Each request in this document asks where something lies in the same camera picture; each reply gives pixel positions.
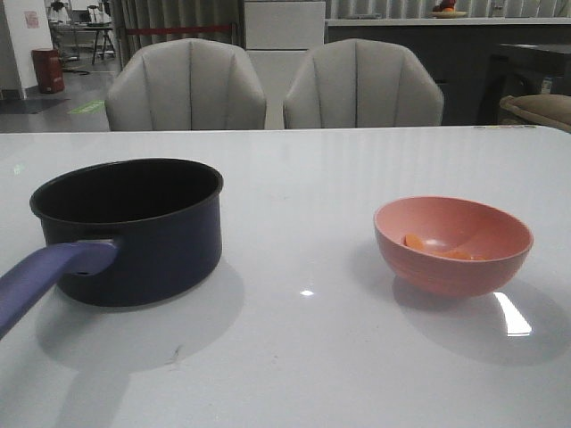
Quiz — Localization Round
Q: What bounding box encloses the beige chair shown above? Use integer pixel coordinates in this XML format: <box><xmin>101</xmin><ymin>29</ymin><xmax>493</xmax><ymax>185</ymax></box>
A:
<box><xmin>105</xmin><ymin>38</ymin><xmax>267</xmax><ymax>131</ymax></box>
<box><xmin>283</xmin><ymin>38</ymin><xmax>444</xmax><ymax>129</ymax></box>

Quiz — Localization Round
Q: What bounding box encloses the red trash bin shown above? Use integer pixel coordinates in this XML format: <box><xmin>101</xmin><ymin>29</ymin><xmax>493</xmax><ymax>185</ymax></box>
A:
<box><xmin>31</xmin><ymin>48</ymin><xmax>65</xmax><ymax>94</ymax></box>

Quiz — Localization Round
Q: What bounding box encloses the brown cushion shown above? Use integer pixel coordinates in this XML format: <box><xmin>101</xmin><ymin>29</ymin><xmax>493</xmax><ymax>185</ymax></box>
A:
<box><xmin>499</xmin><ymin>94</ymin><xmax>570</xmax><ymax>133</ymax></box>

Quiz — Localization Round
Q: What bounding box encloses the orange ham slice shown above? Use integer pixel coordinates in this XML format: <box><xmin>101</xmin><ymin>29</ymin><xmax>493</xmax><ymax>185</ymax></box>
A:
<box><xmin>437</xmin><ymin>250</ymin><xmax>475</xmax><ymax>260</ymax></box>
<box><xmin>403</xmin><ymin>234</ymin><xmax>429</xmax><ymax>252</ymax></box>

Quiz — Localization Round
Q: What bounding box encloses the pink bowl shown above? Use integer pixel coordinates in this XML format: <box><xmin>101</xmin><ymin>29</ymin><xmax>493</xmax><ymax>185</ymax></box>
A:
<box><xmin>374</xmin><ymin>196</ymin><xmax>534</xmax><ymax>298</ymax></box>

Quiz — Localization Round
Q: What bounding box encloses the right beige chair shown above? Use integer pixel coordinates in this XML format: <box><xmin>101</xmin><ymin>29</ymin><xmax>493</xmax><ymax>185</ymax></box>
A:
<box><xmin>283</xmin><ymin>38</ymin><xmax>444</xmax><ymax>129</ymax></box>

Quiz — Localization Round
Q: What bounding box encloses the white drawer cabinet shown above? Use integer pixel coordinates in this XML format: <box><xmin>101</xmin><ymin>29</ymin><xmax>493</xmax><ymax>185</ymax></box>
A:
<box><xmin>244</xmin><ymin>1</ymin><xmax>326</xmax><ymax>129</ymax></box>

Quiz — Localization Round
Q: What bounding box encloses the dark blue saucepan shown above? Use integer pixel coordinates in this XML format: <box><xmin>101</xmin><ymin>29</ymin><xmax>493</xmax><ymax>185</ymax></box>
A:
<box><xmin>1</xmin><ymin>158</ymin><xmax>223</xmax><ymax>333</ymax></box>

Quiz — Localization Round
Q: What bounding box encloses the dark side table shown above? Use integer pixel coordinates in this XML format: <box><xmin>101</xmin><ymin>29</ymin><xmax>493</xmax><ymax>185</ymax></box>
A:
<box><xmin>476</xmin><ymin>44</ymin><xmax>570</xmax><ymax>125</ymax></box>

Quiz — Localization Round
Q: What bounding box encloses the background work desk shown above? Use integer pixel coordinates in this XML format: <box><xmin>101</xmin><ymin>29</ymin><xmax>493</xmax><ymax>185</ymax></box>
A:
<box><xmin>48</xmin><ymin>21</ymin><xmax>116</xmax><ymax>65</ymax></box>

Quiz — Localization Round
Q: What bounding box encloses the red barrier belt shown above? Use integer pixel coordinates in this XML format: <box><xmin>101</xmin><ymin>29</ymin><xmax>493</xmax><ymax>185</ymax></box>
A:
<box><xmin>125</xmin><ymin>23</ymin><xmax>236</xmax><ymax>36</ymax></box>

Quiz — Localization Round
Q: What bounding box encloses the dark counter white top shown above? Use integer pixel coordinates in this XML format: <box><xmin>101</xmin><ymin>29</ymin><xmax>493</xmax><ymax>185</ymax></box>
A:
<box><xmin>327</xmin><ymin>18</ymin><xmax>570</xmax><ymax>125</ymax></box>

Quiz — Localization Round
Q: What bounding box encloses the fruit plate on counter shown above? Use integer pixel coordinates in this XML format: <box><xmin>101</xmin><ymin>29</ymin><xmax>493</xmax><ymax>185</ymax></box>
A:
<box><xmin>431</xmin><ymin>0</ymin><xmax>468</xmax><ymax>19</ymax></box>

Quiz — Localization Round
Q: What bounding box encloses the left beige chair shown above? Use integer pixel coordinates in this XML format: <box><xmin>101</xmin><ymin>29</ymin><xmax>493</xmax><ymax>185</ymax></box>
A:
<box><xmin>105</xmin><ymin>38</ymin><xmax>267</xmax><ymax>131</ymax></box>

